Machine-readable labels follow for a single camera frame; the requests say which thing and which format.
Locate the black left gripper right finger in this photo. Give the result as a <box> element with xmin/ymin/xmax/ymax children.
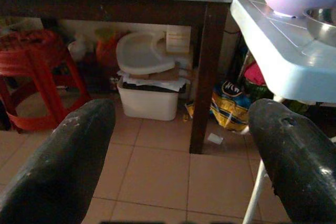
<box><xmin>248</xmin><ymin>98</ymin><xmax>336</xmax><ymax>224</ymax></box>

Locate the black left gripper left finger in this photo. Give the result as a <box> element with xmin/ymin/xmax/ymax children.
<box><xmin>0</xmin><ymin>99</ymin><xmax>117</xmax><ymax>224</ymax></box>

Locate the white paper scrap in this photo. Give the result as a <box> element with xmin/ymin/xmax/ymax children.
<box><xmin>207</xmin><ymin>133</ymin><xmax>224</xmax><ymax>145</ymax></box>

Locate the yellow and blue plastic bag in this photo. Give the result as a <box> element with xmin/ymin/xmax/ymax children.
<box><xmin>209</xmin><ymin>80</ymin><xmax>253</xmax><ymax>132</ymax></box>

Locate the red plastic stool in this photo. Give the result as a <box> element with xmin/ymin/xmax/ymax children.
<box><xmin>0</xmin><ymin>28</ymin><xmax>91</xmax><ymax>132</ymax></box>

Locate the pink cloth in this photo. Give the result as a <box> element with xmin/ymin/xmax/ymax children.
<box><xmin>244</xmin><ymin>61</ymin><xmax>266</xmax><ymax>86</ymax></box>

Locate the white plastic storage bin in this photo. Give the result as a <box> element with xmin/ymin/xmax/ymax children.
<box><xmin>117</xmin><ymin>76</ymin><xmax>186</xmax><ymax>122</ymax></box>

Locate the white plastic folding table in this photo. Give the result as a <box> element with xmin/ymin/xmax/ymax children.
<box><xmin>225</xmin><ymin>0</ymin><xmax>336</xmax><ymax>224</ymax></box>

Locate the orange plastic container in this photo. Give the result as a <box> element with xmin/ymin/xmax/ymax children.
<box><xmin>94</xmin><ymin>27</ymin><xmax>122</xmax><ymax>70</ymax></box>

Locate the brown cardboard sheet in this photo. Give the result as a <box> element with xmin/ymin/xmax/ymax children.
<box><xmin>128</xmin><ymin>62</ymin><xmax>186</xmax><ymax>82</ymax></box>

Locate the stainless steel bowl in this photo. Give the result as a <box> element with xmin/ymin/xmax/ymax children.
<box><xmin>302</xmin><ymin>6</ymin><xmax>336</xmax><ymax>49</ymax></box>

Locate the white plastic tray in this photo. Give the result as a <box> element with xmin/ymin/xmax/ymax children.
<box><xmin>116</xmin><ymin>31</ymin><xmax>176</xmax><ymax>74</ymax></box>

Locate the white paper box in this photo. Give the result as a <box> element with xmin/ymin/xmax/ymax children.
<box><xmin>165</xmin><ymin>26</ymin><xmax>192</xmax><ymax>55</ymax></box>

